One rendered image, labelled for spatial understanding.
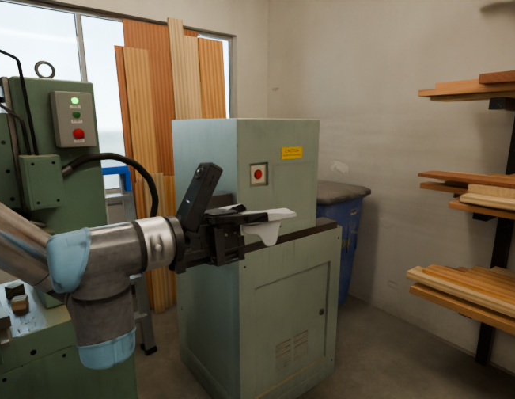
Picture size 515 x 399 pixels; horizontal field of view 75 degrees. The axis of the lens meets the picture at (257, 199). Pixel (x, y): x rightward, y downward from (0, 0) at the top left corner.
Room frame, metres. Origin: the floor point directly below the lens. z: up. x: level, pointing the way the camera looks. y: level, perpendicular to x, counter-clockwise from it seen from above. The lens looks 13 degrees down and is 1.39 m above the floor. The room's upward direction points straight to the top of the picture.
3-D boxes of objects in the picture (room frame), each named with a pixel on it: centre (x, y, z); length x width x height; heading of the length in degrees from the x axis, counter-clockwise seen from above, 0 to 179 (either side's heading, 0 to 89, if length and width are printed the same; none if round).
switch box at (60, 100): (1.05, 0.56, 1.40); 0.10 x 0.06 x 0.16; 133
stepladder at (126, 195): (1.86, 0.80, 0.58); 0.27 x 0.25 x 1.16; 40
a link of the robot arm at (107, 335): (0.44, 0.22, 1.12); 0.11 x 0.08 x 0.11; 37
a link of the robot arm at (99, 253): (0.42, 0.21, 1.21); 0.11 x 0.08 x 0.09; 127
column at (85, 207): (1.14, 0.68, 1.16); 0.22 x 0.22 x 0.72; 43
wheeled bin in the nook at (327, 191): (2.40, -0.42, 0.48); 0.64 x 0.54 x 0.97; 40
